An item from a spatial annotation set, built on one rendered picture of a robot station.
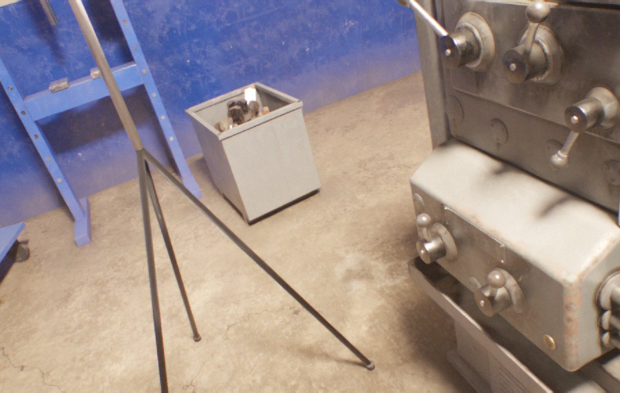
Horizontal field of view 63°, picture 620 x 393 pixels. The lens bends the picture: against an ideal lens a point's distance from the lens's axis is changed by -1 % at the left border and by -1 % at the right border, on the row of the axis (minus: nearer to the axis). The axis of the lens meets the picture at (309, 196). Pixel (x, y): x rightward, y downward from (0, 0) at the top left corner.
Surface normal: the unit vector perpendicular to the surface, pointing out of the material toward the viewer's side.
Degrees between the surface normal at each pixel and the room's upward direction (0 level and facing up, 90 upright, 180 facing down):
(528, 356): 0
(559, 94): 90
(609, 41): 90
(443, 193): 32
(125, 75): 90
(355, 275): 0
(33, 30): 90
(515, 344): 0
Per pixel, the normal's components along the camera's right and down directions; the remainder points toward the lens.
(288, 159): 0.46, 0.34
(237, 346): -0.23, -0.84
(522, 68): -0.90, 0.38
